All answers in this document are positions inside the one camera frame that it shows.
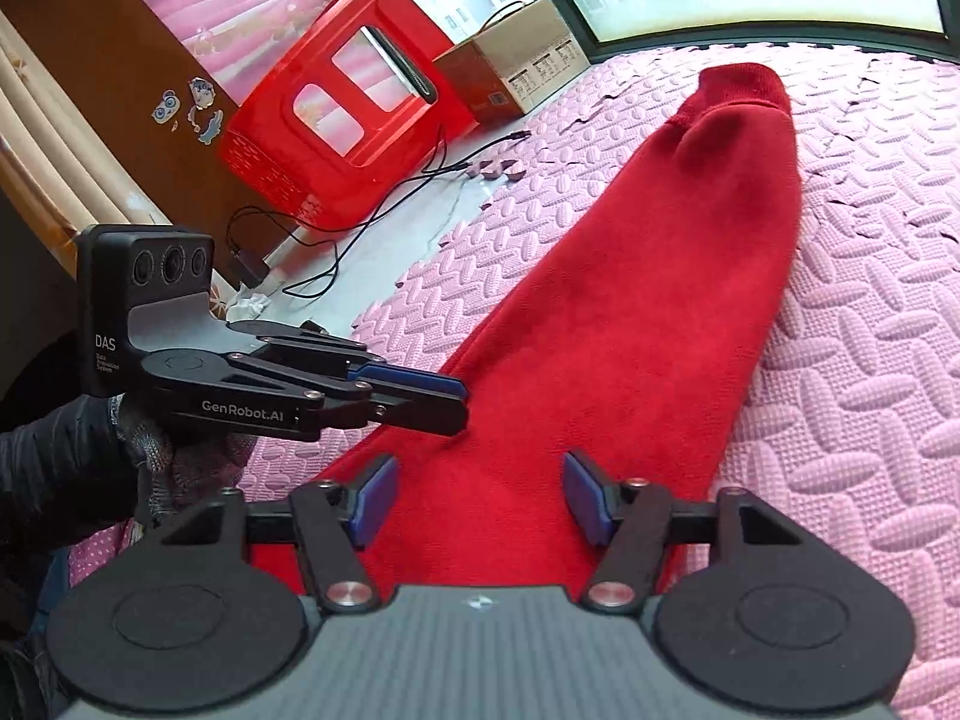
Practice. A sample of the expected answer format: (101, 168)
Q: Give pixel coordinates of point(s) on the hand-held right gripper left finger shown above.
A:
(375, 496)

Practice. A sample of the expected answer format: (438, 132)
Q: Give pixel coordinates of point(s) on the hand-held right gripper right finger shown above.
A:
(582, 499)

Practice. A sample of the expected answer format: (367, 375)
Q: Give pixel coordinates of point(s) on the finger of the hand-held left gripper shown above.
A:
(420, 416)
(405, 379)

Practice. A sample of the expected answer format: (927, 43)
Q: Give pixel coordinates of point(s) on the red sweater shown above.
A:
(637, 315)

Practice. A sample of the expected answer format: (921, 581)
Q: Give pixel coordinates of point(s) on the person's left hand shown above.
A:
(184, 465)

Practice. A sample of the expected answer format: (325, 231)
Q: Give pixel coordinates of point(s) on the crumpled white tissue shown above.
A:
(246, 307)

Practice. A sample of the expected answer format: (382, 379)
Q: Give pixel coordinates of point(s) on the black power adapter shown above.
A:
(251, 266)

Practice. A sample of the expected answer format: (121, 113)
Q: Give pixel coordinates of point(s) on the beige curtain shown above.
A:
(45, 135)

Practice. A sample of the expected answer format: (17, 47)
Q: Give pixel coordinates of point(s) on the panda sticker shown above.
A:
(165, 106)

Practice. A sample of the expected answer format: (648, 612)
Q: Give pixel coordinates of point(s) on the cartoon figure sticker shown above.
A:
(204, 112)

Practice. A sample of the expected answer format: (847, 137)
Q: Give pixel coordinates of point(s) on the red plastic stool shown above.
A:
(300, 165)

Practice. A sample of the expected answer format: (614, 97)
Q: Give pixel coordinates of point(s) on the stickered brown wooden cabinet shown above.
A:
(112, 52)

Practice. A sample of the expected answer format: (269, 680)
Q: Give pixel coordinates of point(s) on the pink dotted cloth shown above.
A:
(101, 559)

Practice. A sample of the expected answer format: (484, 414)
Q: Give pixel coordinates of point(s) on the pink foam puzzle mat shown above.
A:
(862, 390)

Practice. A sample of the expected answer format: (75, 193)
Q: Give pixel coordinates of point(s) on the pink curtain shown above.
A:
(225, 7)

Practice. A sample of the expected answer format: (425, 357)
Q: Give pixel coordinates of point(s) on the cardboard box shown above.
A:
(487, 71)

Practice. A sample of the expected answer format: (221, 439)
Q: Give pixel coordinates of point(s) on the dark green window frame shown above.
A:
(570, 7)

